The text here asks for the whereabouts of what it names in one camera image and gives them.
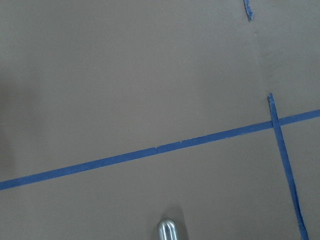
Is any steel muddler black tip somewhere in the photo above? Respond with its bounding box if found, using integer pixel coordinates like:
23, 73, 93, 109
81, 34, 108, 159
157, 218, 179, 240

